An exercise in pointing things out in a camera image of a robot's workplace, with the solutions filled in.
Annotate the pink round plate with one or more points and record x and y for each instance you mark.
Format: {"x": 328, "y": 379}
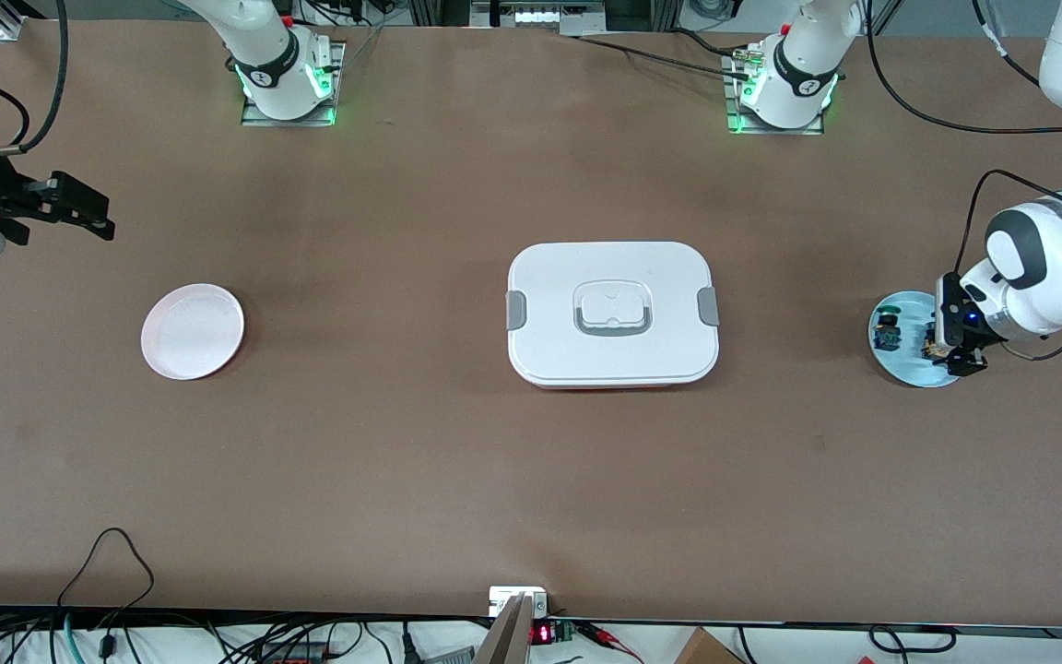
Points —
{"x": 192, "y": 332}

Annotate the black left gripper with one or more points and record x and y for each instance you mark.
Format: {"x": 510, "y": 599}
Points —
{"x": 953, "y": 325}

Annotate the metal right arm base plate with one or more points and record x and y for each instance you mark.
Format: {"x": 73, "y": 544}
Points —
{"x": 254, "y": 118}

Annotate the white metal bracket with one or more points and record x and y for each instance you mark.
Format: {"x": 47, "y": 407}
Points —
{"x": 499, "y": 598}

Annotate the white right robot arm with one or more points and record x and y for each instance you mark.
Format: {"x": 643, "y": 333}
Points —
{"x": 273, "y": 83}

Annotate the small red display module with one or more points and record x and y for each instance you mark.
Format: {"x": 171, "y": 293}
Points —
{"x": 542, "y": 634}

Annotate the orange push-button switch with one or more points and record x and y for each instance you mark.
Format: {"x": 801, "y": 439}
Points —
{"x": 929, "y": 334}

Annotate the light blue round plate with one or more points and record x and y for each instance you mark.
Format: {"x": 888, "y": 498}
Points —
{"x": 909, "y": 367}

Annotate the aluminium frame extrusion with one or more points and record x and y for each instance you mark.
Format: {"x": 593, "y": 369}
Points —
{"x": 10, "y": 23}

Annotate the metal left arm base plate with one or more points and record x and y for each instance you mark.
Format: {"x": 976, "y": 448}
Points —
{"x": 743, "y": 129}

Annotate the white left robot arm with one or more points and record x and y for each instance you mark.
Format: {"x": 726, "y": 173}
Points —
{"x": 1047, "y": 267}

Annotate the grey slanted mounting bar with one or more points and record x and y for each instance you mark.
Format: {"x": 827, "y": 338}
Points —
{"x": 505, "y": 641}

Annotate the white device with lights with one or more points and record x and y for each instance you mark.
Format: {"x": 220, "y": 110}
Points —
{"x": 540, "y": 17}

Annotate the brown cardboard box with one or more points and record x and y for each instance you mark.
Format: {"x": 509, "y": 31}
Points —
{"x": 706, "y": 650}

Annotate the green push-button switch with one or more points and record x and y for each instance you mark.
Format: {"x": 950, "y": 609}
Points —
{"x": 887, "y": 332}

